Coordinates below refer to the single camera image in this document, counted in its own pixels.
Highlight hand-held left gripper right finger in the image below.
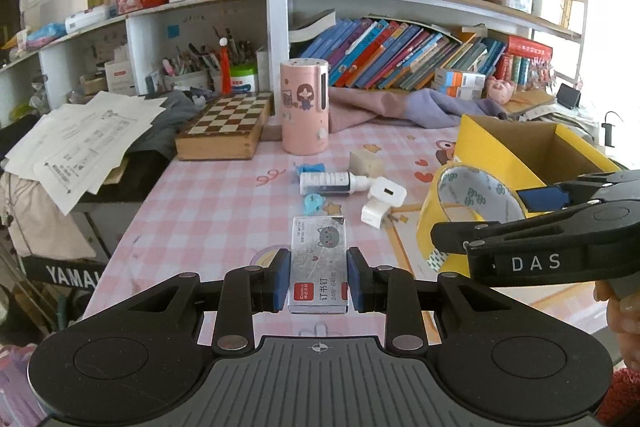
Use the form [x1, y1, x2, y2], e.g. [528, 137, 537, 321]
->
[346, 247, 521, 355]

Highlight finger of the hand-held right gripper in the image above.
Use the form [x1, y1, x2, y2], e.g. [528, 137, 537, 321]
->
[516, 168, 640, 212]
[430, 199, 640, 254]

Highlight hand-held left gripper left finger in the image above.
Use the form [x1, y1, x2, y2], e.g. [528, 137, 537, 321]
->
[117, 248, 292, 355]

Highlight silver staple box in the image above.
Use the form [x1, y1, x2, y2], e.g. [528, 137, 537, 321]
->
[287, 216, 349, 315]

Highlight yellow tape roll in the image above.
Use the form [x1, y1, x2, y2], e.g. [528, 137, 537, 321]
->
[416, 162, 528, 275]

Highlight yellow cardboard box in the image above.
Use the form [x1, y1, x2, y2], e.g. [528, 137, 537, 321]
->
[452, 113, 623, 208]

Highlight light blue small toy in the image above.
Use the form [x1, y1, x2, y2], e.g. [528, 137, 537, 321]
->
[303, 193, 326, 217]

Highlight white charger plug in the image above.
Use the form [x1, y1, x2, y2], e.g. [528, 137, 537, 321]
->
[361, 177, 408, 228]

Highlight white squeeze bottle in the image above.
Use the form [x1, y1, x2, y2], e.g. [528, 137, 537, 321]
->
[299, 171, 375, 196]

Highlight beige eraser block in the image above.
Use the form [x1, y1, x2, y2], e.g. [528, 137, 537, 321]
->
[348, 150, 385, 178]

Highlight person's right forearm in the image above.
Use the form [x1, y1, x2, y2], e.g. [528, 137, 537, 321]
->
[595, 366, 640, 427]

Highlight person's right hand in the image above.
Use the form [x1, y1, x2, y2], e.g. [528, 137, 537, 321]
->
[594, 280, 640, 370]

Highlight black power adapter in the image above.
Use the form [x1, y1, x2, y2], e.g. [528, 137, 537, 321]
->
[600, 111, 621, 148]

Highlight pink checked tablecloth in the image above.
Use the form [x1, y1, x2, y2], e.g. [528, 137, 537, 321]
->
[85, 122, 640, 358]

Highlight small black device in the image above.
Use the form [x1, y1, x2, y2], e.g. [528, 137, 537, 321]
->
[556, 83, 582, 109]

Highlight pink pig figurine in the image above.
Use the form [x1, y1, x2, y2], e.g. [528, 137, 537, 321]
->
[486, 76, 517, 104]

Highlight orange and white boxes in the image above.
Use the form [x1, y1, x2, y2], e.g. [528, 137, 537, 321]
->
[432, 68, 487, 102]

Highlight red book box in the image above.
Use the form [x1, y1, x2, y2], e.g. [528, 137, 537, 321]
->
[505, 34, 555, 58]

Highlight pink and purple cloth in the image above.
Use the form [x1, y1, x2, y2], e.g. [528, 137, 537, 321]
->
[327, 86, 508, 134]

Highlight wooden chess box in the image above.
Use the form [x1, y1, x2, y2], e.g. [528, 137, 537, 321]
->
[175, 92, 275, 161]

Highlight pink cylindrical holder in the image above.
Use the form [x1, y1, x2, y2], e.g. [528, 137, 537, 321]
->
[280, 58, 331, 156]

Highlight white storage box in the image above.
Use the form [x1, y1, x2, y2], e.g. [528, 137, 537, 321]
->
[531, 0, 566, 25]

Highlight grey cloth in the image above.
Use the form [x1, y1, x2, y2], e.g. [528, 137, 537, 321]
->
[127, 89, 221, 155]

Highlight white jar with green lid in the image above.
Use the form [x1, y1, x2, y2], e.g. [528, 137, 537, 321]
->
[229, 64, 259, 94]

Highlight row of blue books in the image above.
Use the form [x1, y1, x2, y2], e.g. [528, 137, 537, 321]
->
[327, 18, 508, 90]

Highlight black keyboard bag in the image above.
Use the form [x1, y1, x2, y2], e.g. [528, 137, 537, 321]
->
[20, 252, 113, 298]

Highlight cup of pens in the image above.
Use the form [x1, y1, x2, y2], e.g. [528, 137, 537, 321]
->
[162, 42, 223, 92]

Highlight pile of printed papers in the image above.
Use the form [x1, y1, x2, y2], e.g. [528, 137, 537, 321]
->
[4, 91, 168, 215]

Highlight beige cloth bag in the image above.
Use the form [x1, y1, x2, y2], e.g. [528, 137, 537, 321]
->
[0, 172, 101, 258]

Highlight red and white box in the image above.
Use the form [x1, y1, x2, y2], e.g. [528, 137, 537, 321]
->
[104, 59, 138, 96]

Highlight white shelf unit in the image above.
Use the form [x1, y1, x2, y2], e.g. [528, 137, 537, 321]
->
[0, 0, 601, 128]

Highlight pink purple bag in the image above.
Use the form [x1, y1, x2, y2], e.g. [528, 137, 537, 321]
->
[0, 344, 46, 427]

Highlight white flat box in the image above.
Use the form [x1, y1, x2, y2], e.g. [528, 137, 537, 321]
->
[65, 5, 111, 35]

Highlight blue tissue pack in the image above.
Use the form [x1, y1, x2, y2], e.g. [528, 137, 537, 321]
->
[25, 23, 68, 50]

